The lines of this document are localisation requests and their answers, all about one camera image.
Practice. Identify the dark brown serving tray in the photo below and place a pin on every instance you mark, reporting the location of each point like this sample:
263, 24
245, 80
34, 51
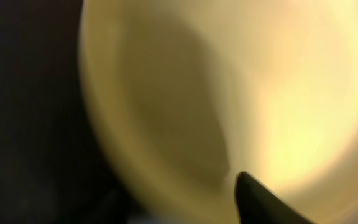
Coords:
51, 169

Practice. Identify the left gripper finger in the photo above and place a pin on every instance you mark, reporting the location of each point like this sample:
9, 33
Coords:
257, 205

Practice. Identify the yellow plate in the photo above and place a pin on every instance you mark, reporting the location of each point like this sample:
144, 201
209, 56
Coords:
183, 95

